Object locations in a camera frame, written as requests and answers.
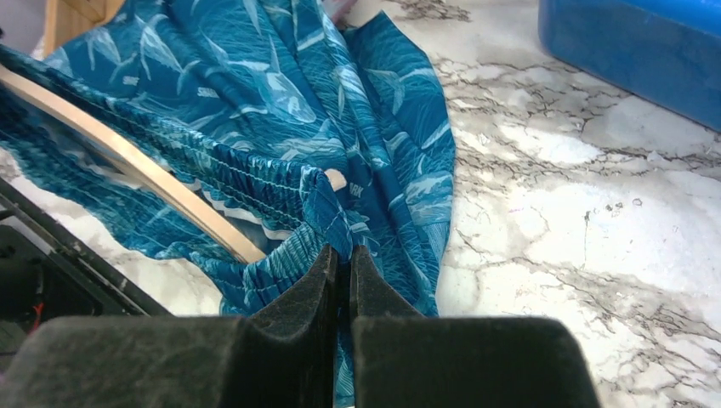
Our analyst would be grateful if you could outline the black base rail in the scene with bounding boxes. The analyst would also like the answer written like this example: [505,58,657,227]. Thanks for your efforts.
[1,181,169,371]

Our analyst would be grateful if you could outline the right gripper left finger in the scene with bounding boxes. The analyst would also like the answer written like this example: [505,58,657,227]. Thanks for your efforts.
[1,246,338,407]

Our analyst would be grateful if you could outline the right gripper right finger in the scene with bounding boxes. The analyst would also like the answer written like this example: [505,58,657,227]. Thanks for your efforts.
[349,246,599,407]

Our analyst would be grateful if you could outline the teal patterned shorts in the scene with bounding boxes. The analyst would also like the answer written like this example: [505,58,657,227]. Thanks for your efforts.
[0,0,457,408]

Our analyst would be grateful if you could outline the blue plastic bin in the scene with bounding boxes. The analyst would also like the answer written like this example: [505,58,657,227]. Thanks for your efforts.
[537,0,720,130]

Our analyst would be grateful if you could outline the wooden clothes rack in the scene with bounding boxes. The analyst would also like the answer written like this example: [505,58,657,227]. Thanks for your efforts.
[42,0,125,57]

